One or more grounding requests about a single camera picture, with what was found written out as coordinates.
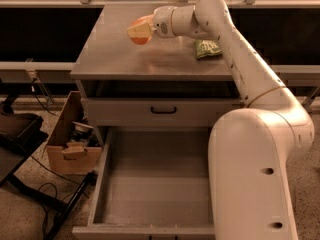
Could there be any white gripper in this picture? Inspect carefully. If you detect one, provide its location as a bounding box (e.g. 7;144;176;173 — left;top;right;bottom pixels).
127;6;175;38

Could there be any orange fruit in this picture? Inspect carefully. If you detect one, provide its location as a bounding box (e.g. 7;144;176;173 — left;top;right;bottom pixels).
129;18;151;45

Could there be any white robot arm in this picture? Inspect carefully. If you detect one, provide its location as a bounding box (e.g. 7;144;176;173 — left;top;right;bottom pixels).
127;0;314;240

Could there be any grey metal drawer cabinet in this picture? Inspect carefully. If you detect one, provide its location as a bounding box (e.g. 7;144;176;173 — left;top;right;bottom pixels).
71;3;243;143

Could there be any closed grey upper drawer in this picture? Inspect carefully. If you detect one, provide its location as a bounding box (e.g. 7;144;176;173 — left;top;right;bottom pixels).
82;98;243;127

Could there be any open grey middle drawer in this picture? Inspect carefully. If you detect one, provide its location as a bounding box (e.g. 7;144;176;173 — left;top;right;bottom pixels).
72;127;215;240

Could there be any green chip bag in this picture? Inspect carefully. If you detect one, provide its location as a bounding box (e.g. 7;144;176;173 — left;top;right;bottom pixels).
194;40;222;59

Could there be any white cup in box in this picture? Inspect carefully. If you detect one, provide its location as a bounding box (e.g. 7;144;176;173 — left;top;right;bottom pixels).
73;122;93;133

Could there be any grey metal railing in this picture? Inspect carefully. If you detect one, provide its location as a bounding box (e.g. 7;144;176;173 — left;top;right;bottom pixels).
0;62;74;84

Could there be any brown cardboard box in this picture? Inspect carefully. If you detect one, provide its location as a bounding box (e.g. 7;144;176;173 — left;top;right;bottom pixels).
46;91;102;175

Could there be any black metal stand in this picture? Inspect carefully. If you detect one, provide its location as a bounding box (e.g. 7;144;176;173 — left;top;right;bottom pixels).
0;97;93;240

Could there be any black upper drawer handle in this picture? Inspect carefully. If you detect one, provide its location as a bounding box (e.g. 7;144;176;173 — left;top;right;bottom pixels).
150;106;177;114

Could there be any black floor cable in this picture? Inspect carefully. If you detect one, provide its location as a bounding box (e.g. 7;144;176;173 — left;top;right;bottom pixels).
30;155;91;237

